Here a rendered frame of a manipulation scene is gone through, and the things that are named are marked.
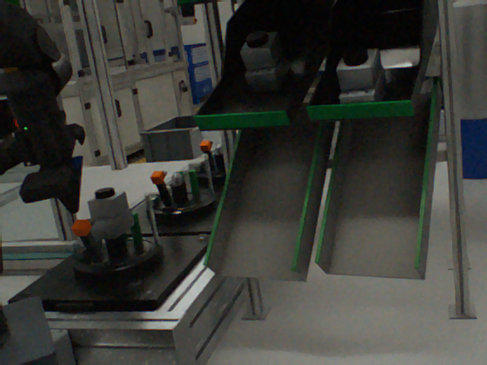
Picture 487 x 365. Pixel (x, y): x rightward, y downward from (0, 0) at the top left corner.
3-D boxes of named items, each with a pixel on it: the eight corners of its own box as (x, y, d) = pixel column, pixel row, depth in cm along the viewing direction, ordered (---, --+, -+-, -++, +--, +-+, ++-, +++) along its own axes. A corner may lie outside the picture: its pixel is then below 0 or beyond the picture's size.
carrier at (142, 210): (221, 242, 106) (210, 173, 103) (99, 245, 112) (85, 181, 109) (258, 198, 129) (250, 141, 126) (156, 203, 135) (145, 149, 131)
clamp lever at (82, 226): (103, 265, 89) (82, 227, 85) (90, 265, 90) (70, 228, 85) (111, 248, 92) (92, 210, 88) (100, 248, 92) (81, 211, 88)
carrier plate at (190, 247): (158, 312, 82) (156, 298, 82) (10, 312, 88) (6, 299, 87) (217, 244, 105) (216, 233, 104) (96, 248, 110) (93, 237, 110)
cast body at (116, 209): (116, 239, 91) (106, 195, 89) (90, 240, 92) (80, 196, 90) (141, 220, 99) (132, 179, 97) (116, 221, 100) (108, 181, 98)
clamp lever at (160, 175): (172, 208, 113) (159, 176, 109) (163, 209, 114) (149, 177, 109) (178, 195, 116) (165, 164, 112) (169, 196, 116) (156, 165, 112)
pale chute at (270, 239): (306, 282, 78) (294, 270, 74) (218, 276, 83) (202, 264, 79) (340, 102, 90) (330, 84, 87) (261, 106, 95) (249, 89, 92)
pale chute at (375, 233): (425, 280, 74) (418, 268, 71) (325, 274, 79) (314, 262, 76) (443, 93, 87) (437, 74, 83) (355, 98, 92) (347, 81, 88)
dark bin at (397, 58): (414, 118, 71) (403, 64, 66) (310, 122, 76) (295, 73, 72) (443, 7, 90) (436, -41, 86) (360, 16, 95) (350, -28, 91)
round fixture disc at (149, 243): (139, 283, 88) (136, 270, 87) (56, 284, 91) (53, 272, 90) (177, 246, 101) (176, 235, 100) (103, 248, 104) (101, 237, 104)
